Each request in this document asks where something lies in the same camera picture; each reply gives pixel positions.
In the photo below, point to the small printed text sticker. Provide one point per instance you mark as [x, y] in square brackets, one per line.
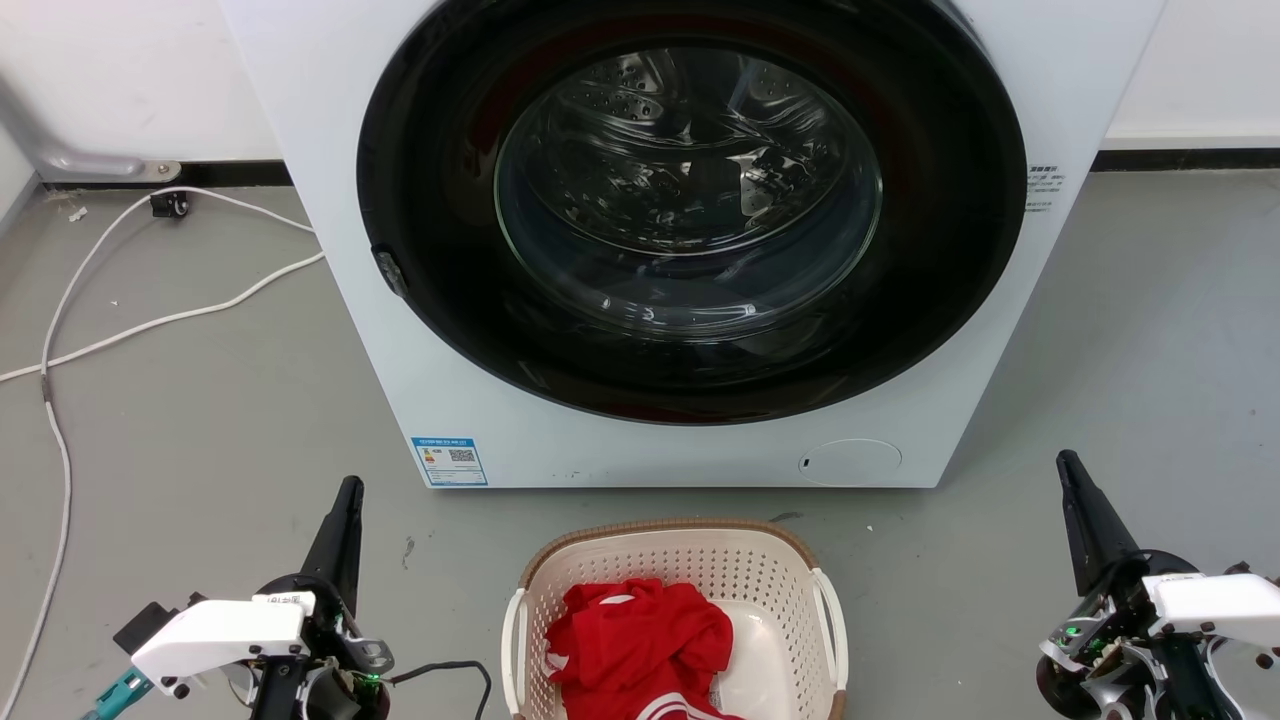
[1042, 188]

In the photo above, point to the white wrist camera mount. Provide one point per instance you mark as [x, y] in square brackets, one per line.
[1215, 602]
[220, 635]

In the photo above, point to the black round washer door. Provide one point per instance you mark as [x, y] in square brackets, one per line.
[440, 200]

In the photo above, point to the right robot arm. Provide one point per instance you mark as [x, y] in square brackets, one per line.
[1190, 685]

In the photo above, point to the red garment with white stripes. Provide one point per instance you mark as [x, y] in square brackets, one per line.
[635, 640]

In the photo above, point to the beige plastic laundry basket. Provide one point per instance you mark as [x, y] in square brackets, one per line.
[690, 555]

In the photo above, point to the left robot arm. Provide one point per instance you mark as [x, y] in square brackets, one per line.
[275, 695]

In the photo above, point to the blue energy label sticker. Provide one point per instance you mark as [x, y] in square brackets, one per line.
[449, 461]

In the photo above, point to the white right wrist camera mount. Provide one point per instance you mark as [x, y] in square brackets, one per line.
[1215, 602]

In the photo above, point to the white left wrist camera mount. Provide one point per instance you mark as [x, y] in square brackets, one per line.
[220, 635]

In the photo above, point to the white front-load washing machine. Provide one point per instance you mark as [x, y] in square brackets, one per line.
[330, 150]

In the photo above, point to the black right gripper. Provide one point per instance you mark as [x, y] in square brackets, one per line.
[1110, 640]

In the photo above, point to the round white filter cover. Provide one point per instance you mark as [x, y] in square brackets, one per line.
[850, 462]

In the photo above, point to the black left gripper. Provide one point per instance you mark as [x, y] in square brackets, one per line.
[335, 640]

